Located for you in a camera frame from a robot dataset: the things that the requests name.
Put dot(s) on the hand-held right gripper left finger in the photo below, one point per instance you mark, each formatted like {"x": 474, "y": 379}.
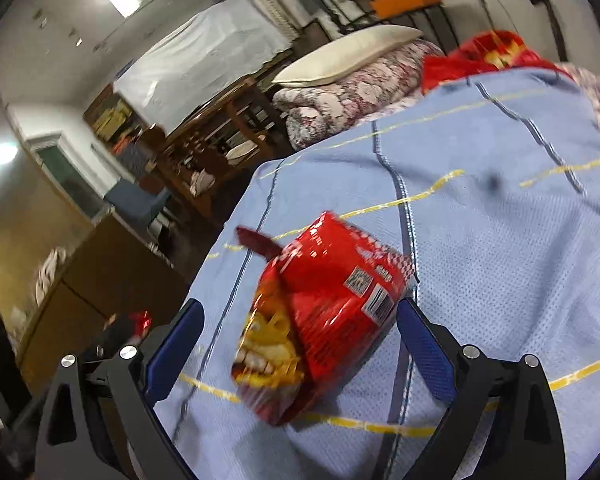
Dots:
{"x": 177, "y": 342}

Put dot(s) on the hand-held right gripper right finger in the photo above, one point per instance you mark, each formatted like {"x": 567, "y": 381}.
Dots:
{"x": 425, "y": 347}

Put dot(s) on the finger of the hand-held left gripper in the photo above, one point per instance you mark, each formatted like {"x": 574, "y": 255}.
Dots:
{"x": 116, "y": 331}

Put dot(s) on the red shiny wrapper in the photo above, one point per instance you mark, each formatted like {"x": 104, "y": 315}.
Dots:
{"x": 141, "y": 320}

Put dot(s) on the red yellow snack packet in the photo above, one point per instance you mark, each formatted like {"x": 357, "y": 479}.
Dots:
{"x": 330, "y": 285}

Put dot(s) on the brown wooden cabinet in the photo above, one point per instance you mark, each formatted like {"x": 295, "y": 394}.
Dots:
{"x": 105, "y": 280}

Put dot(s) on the white printed cloth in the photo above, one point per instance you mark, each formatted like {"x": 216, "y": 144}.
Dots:
{"x": 47, "y": 272}

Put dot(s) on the light blue bedsheet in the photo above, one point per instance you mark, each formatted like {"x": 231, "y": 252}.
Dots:
{"x": 480, "y": 235}

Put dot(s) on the blue chair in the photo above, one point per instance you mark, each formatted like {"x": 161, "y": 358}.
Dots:
{"x": 135, "y": 200}

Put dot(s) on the cluttered shelf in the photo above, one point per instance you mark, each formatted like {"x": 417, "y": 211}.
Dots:
{"x": 112, "y": 120}

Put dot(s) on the wooden table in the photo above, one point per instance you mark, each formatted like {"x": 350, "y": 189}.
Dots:
{"x": 200, "y": 125}

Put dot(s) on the floral quilt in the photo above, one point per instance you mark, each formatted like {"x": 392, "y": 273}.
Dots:
{"x": 340, "y": 102}

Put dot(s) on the white plastic sheet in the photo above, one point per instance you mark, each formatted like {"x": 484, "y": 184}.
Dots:
{"x": 200, "y": 55}

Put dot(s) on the red plastic bag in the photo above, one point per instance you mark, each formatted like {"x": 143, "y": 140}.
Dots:
{"x": 495, "y": 52}

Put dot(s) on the cream pillow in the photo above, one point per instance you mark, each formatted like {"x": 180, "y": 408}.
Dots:
{"x": 345, "y": 55}

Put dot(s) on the black metal headboard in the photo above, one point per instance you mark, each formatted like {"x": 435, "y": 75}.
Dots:
{"x": 430, "y": 22}

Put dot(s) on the orange box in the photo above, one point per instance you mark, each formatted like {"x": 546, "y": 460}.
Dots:
{"x": 405, "y": 0}

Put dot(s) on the door with white frame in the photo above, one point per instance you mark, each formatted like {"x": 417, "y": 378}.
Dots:
{"x": 65, "y": 172}

